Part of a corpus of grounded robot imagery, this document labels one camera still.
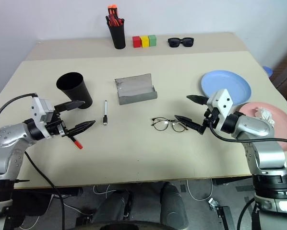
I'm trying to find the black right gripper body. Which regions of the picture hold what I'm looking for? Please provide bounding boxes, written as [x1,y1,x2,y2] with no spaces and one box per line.
[198,107,220,135]

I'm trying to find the black pen with red cap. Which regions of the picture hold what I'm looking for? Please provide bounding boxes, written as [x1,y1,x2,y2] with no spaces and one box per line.
[69,134,84,150]

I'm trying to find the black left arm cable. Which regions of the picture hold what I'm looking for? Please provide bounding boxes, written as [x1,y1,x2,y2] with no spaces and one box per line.
[24,151,66,230]
[0,93,37,131]

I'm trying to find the white tissue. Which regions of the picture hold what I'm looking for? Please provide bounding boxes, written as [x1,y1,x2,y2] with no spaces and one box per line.
[254,106,276,127]

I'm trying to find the black cup holding screwdrivers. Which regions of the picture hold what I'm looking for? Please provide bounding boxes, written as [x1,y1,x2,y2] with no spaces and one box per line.
[108,23,126,50]

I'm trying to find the empty black plastic cup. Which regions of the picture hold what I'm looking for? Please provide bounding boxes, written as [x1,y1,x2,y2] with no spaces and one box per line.
[56,72,94,110]

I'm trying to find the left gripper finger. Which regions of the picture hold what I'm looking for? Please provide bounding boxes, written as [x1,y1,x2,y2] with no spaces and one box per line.
[62,120,96,138]
[54,100,86,113]

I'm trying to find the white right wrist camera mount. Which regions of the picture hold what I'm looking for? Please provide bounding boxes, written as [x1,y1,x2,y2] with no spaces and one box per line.
[206,89,234,131]

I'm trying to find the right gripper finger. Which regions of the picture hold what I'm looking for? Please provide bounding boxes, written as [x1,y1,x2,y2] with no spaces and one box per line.
[186,94,210,105]
[174,115,204,133]

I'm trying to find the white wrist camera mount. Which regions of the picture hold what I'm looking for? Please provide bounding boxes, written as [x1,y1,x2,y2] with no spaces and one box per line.
[206,89,234,131]
[30,96,55,139]

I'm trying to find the white marker with black cap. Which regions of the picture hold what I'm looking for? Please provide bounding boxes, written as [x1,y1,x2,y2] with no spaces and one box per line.
[103,100,109,126]

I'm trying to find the open grey glasses case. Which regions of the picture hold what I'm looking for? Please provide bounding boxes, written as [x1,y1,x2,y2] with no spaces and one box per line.
[114,73,158,106]

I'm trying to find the thin-framed clear eyeglasses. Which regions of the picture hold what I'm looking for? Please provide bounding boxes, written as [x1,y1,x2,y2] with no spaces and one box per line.
[151,117,190,133]

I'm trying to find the blue plate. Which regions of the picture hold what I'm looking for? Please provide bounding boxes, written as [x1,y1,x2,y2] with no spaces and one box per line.
[201,69,252,107]

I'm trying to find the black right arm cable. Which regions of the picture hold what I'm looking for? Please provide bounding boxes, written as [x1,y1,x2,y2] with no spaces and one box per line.
[207,119,287,146]

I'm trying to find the white floor cable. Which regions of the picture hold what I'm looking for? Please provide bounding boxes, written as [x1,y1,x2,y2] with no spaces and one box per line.
[93,184,117,197]
[186,178,214,202]

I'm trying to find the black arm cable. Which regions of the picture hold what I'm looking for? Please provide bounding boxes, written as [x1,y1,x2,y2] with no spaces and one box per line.
[207,119,287,146]
[24,151,66,230]
[0,93,37,131]

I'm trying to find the dark rounded robot leg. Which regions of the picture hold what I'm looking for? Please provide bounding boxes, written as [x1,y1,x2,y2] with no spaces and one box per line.
[159,182,190,230]
[92,190,132,227]

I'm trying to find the metal floor bracket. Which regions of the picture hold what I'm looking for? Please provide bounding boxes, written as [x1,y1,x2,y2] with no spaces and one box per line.
[207,198,231,218]

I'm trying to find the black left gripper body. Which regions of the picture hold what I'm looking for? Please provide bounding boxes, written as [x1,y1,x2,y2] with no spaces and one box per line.
[45,112,70,138]

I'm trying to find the black sunglasses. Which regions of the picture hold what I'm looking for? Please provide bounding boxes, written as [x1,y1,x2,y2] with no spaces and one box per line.
[167,37,195,49]

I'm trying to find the pink plate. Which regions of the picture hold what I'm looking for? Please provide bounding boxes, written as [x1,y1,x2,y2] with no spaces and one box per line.
[238,102,287,152]

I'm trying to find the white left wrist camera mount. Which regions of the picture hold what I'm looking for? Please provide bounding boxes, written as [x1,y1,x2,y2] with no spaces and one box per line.
[30,96,55,139]

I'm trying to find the dark brown cabinet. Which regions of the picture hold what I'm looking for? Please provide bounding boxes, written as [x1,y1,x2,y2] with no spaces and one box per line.
[269,45,287,103]

